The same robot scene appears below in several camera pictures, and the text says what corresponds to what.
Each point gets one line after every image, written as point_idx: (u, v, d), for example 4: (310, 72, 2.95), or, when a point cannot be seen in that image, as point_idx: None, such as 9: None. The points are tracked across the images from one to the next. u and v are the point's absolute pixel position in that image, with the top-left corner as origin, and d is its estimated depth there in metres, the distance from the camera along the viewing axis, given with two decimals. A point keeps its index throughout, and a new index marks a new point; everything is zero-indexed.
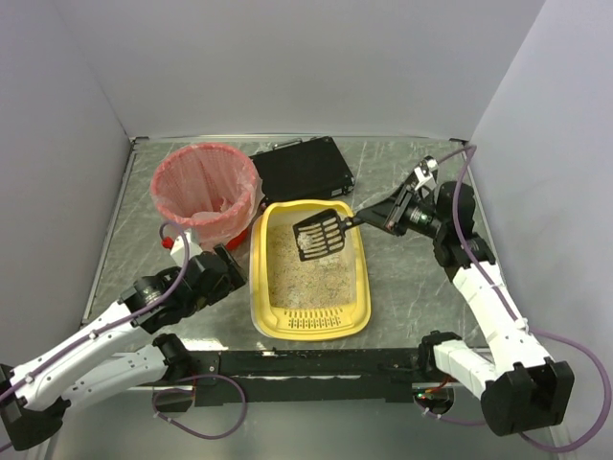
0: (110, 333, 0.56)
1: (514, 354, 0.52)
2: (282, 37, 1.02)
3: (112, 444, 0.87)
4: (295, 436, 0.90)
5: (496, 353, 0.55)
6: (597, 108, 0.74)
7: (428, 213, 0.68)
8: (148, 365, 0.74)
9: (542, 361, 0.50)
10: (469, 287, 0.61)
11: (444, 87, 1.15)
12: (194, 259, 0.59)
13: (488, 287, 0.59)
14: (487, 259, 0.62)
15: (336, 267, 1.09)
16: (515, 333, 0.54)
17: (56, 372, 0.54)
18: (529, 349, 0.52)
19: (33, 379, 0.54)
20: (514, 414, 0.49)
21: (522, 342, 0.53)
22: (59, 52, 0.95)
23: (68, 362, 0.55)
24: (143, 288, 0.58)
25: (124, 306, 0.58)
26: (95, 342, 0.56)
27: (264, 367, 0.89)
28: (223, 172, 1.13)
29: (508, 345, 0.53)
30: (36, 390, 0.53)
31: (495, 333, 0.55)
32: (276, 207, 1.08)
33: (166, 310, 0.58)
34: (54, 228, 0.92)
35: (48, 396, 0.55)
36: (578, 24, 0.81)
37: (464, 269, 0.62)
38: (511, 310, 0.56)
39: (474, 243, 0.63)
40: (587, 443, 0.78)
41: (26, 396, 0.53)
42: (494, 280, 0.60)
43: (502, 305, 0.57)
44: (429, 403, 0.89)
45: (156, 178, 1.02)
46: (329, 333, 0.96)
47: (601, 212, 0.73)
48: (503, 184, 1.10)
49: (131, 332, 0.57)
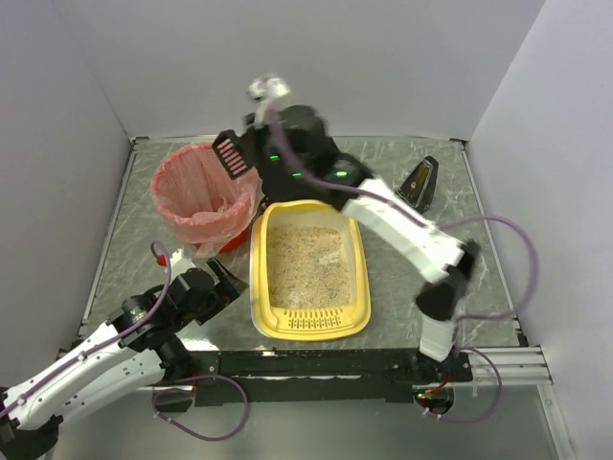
0: (99, 354, 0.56)
1: (438, 256, 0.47)
2: (283, 35, 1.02)
3: (113, 445, 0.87)
4: (294, 436, 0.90)
5: (419, 263, 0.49)
6: (598, 106, 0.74)
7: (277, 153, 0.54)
8: (145, 372, 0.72)
9: (460, 250, 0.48)
10: (366, 215, 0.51)
11: (445, 87, 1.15)
12: (179, 276, 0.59)
13: (387, 207, 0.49)
14: (364, 178, 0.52)
15: (336, 267, 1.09)
16: (429, 240, 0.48)
17: (45, 394, 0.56)
18: (448, 247, 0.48)
19: (24, 401, 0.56)
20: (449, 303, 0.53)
21: (439, 243, 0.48)
22: (59, 51, 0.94)
23: (56, 386, 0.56)
24: (129, 310, 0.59)
25: (111, 328, 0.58)
26: (83, 363, 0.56)
27: (263, 366, 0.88)
28: (222, 170, 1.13)
29: (432, 252, 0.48)
30: (28, 412, 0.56)
31: (410, 247, 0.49)
32: (276, 207, 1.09)
33: (154, 330, 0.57)
34: (54, 229, 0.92)
35: (44, 413, 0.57)
36: (579, 22, 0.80)
37: (355, 199, 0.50)
38: (416, 216, 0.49)
39: (345, 167, 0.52)
40: (588, 444, 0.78)
41: (18, 417, 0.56)
42: (385, 195, 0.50)
43: (407, 218, 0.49)
44: (429, 403, 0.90)
45: (156, 177, 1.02)
46: (329, 333, 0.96)
47: (601, 212, 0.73)
48: (503, 184, 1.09)
49: (119, 352, 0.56)
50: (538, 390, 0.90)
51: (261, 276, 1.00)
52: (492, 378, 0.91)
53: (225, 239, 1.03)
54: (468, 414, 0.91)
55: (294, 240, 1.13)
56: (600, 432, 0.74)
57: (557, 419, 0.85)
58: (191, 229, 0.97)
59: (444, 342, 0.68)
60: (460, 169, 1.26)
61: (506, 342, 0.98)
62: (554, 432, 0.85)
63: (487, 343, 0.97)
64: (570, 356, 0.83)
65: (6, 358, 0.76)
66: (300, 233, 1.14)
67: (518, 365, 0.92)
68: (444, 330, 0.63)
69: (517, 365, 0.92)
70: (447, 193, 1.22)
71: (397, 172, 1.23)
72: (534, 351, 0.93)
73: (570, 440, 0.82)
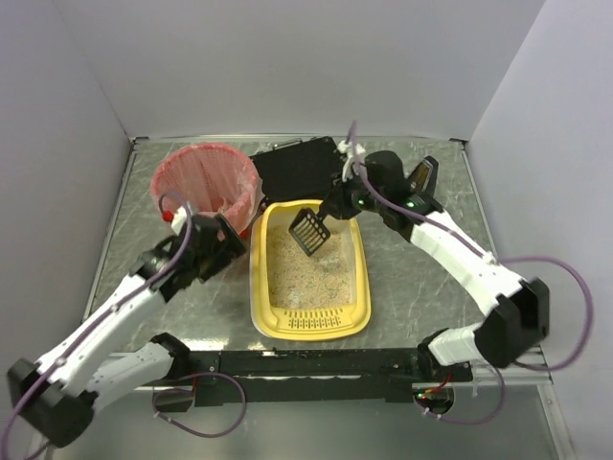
0: (130, 302, 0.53)
1: (492, 287, 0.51)
2: (282, 36, 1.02)
3: (112, 445, 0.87)
4: (294, 436, 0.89)
5: (475, 291, 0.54)
6: (598, 105, 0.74)
7: (363, 195, 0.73)
8: (156, 359, 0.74)
9: (518, 286, 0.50)
10: (429, 239, 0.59)
11: (446, 87, 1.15)
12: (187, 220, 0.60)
13: (447, 235, 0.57)
14: (434, 210, 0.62)
15: (336, 267, 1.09)
16: (487, 268, 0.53)
17: (88, 349, 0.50)
18: (505, 279, 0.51)
19: (64, 360, 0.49)
20: (512, 349, 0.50)
21: (494, 273, 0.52)
22: (60, 51, 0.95)
23: (97, 339, 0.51)
24: (149, 259, 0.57)
25: (134, 277, 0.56)
26: (117, 315, 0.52)
27: (263, 367, 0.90)
28: (222, 171, 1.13)
29: (487, 281, 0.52)
30: (74, 370, 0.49)
31: (468, 274, 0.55)
32: (276, 207, 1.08)
33: (178, 273, 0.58)
34: (55, 229, 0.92)
35: (81, 378, 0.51)
36: (579, 22, 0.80)
37: (420, 225, 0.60)
38: (475, 247, 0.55)
39: (416, 199, 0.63)
40: (589, 444, 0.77)
41: (62, 378, 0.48)
42: (448, 225, 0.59)
43: (466, 247, 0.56)
44: (429, 403, 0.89)
45: (156, 178, 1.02)
46: (329, 333, 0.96)
47: (601, 212, 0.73)
48: (503, 183, 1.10)
49: (151, 297, 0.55)
50: (538, 390, 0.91)
51: (261, 276, 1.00)
52: (494, 378, 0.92)
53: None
54: (468, 415, 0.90)
55: (294, 241, 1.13)
56: (599, 431, 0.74)
57: (557, 419, 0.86)
58: None
59: (462, 358, 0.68)
60: (460, 169, 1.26)
61: None
62: (554, 432, 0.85)
63: None
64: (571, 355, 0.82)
65: (6, 358, 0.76)
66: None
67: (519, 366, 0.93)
68: (473, 356, 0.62)
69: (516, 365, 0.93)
70: (446, 193, 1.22)
71: None
72: (534, 351, 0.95)
73: (570, 439, 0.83)
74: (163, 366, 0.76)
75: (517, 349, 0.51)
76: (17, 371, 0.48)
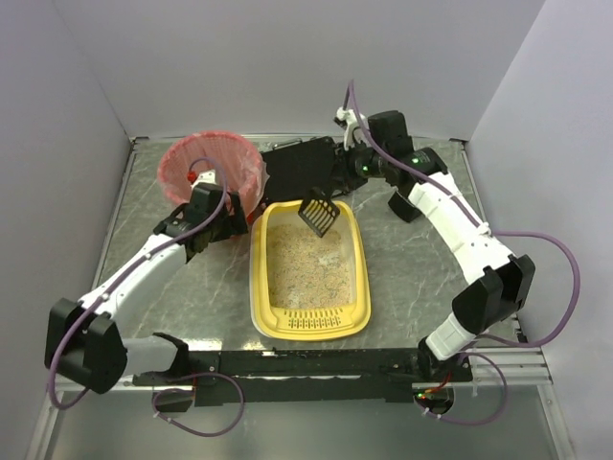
0: (162, 252, 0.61)
1: (482, 259, 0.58)
2: (282, 35, 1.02)
3: (111, 445, 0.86)
4: (294, 437, 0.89)
5: (464, 260, 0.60)
6: (598, 105, 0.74)
7: (367, 161, 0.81)
8: (166, 343, 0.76)
9: (507, 259, 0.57)
10: (429, 201, 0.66)
11: (446, 86, 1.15)
12: (198, 189, 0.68)
13: (447, 199, 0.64)
14: (439, 171, 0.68)
15: (336, 267, 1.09)
16: (479, 239, 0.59)
17: (127, 287, 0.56)
18: (494, 250, 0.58)
19: (107, 295, 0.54)
20: (487, 316, 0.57)
21: (486, 245, 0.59)
22: (59, 51, 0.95)
23: (135, 280, 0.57)
24: (170, 223, 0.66)
25: (160, 237, 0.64)
26: (151, 261, 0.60)
27: (263, 367, 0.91)
28: (227, 159, 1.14)
29: (476, 251, 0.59)
30: (117, 304, 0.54)
31: (462, 242, 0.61)
32: (276, 207, 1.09)
33: (198, 236, 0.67)
34: (55, 229, 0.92)
35: (119, 320, 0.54)
36: (579, 22, 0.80)
37: (420, 186, 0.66)
38: (473, 218, 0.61)
39: (421, 157, 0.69)
40: (589, 444, 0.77)
41: (108, 310, 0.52)
42: (451, 189, 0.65)
43: (465, 216, 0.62)
44: (429, 403, 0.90)
45: (163, 166, 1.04)
46: (329, 333, 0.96)
47: (601, 211, 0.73)
48: (503, 183, 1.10)
49: (178, 250, 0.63)
50: (538, 390, 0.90)
51: (261, 276, 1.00)
52: (494, 378, 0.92)
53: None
54: (469, 416, 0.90)
55: (295, 240, 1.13)
56: (599, 431, 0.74)
57: (557, 419, 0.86)
58: None
59: (454, 347, 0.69)
60: (460, 169, 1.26)
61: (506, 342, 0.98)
62: (554, 431, 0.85)
63: (487, 343, 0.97)
64: (571, 355, 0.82)
65: (5, 359, 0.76)
66: (300, 232, 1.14)
67: (518, 365, 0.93)
68: (463, 336, 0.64)
69: (517, 365, 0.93)
70: None
71: None
72: (534, 351, 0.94)
73: (570, 440, 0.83)
74: (169, 356, 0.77)
75: (488, 316, 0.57)
76: (59, 309, 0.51)
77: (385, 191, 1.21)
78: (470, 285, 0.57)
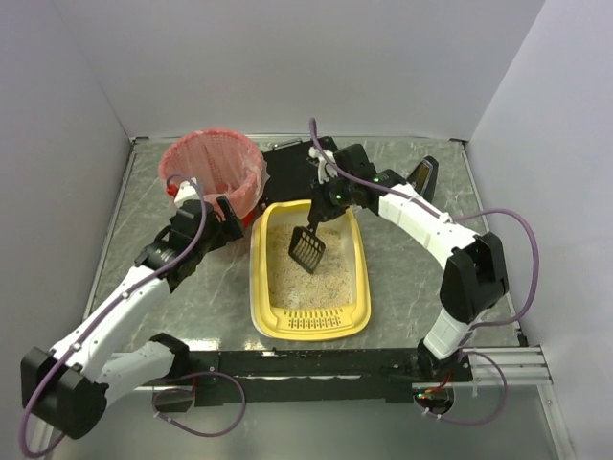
0: (140, 290, 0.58)
1: (449, 241, 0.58)
2: (282, 36, 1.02)
3: (112, 445, 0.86)
4: (295, 437, 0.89)
5: (436, 249, 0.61)
6: (599, 106, 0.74)
7: (339, 190, 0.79)
8: (159, 354, 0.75)
9: (473, 240, 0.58)
10: (393, 208, 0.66)
11: (445, 87, 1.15)
12: (181, 210, 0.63)
13: (408, 202, 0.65)
14: (397, 183, 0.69)
15: (336, 267, 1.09)
16: (442, 227, 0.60)
17: (101, 334, 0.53)
18: (460, 234, 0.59)
19: (79, 345, 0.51)
20: (472, 300, 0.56)
21: (451, 231, 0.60)
22: (60, 52, 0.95)
23: (110, 324, 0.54)
24: (154, 251, 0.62)
25: (141, 267, 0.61)
26: (127, 301, 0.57)
27: (263, 367, 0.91)
28: (228, 157, 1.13)
29: (442, 237, 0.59)
30: (90, 354, 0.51)
31: (428, 234, 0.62)
32: (276, 207, 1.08)
33: (184, 264, 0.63)
34: (55, 230, 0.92)
35: (95, 367, 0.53)
36: (578, 22, 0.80)
37: (383, 196, 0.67)
38: (433, 210, 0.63)
39: (381, 175, 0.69)
40: (588, 444, 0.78)
41: (79, 362, 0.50)
42: (408, 194, 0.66)
43: (425, 211, 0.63)
44: (429, 403, 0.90)
45: (164, 163, 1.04)
46: (329, 333, 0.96)
47: (601, 212, 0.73)
48: (503, 183, 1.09)
49: (159, 285, 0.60)
50: (539, 389, 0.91)
51: (261, 276, 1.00)
52: (494, 378, 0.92)
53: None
54: (469, 416, 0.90)
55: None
56: (599, 432, 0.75)
57: (557, 419, 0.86)
58: None
59: (451, 343, 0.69)
60: (460, 169, 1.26)
61: (506, 342, 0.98)
62: (554, 431, 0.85)
63: (487, 343, 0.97)
64: (571, 355, 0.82)
65: (6, 360, 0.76)
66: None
67: (518, 365, 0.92)
68: (456, 330, 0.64)
69: (517, 365, 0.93)
70: (447, 193, 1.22)
71: (397, 172, 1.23)
72: (534, 351, 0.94)
73: (570, 440, 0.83)
74: (166, 365, 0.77)
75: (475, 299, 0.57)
76: (32, 358, 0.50)
77: None
78: (445, 268, 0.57)
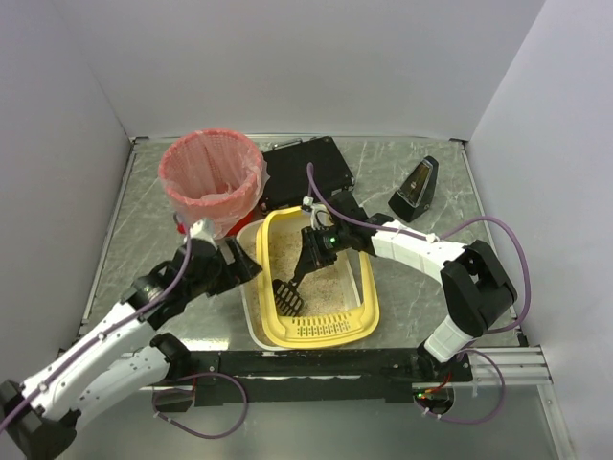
0: (118, 332, 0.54)
1: (441, 257, 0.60)
2: (281, 37, 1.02)
3: (112, 444, 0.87)
4: (294, 436, 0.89)
5: (432, 270, 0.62)
6: (598, 105, 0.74)
7: (333, 234, 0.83)
8: (151, 365, 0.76)
9: (462, 249, 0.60)
10: (384, 243, 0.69)
11: (445, 87, 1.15)
12: (181, 248, 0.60)
13: (397, 235, 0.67)
14: (386, 219, 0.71)
15: (328, 272, 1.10)
16: (431, 246, 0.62)
17: (70, 377, 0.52)
18: (451, 249, 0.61)
19: (46, 386, 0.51)
20: (477, 305, 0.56)
21: (440, 247, 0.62)
22: (59, 51, 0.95)
23: (81, 367, 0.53)
24: (144, 287, 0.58)
25: (126, 306, 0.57)
26: (103, 343, 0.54)
27: (263, 367, 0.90)
28: (228, 157, 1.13)
29: (436, 256, 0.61)
30: (55, 396, 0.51)
31: (420, 257, 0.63)
32: (275, 215, 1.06)
33: (170, 305, 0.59)
34: (54, 230, 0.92)
35: (62, 404, 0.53)
36: (578, 22, 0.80)
37: (374, 235, 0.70)
38: (419, 234, 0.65)
39: (371, 218, 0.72)
40: (588, 444, 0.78)
41: (42, 404, 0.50)
42: (394, 226, 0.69)
43: (414, 237, 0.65)
44: (429, 403, 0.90)
45: (163, 163, 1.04)
46: (339, 338, 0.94)
47: (601, 212, 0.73)
48: (503, 183, 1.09)
49: (139, 328, 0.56)
50: (538, 390, 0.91)
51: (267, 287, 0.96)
52: (493, 378, 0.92)
53: (233, 220, 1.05)
54: (469, 415, 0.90)
55: (293, 249, 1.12)
56: (599, 432, 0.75)
57: (557, 419, 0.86)
58: (199, 210, 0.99)
59: (455, 348, 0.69)
60: (460, 169, 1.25)
61: (506, 342, 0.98)
62: (555, 431, 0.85)
63: (487, 342, 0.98)
64: (570, 355, 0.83)
65: (7, 359, 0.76)
66: (296, 239, 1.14)
67: (518, 365, 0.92)
68: (461, 337, 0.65)
69: (517, 365, 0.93)
70: (447, 193, 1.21)
71: (397, 172, 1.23)
72: (534, 351, 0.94)
73: (570, 440, 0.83)
74: (159, 375, 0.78)
75: (482, 304, 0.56)
76: (4, 391, 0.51)
77: (385, 191, 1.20)
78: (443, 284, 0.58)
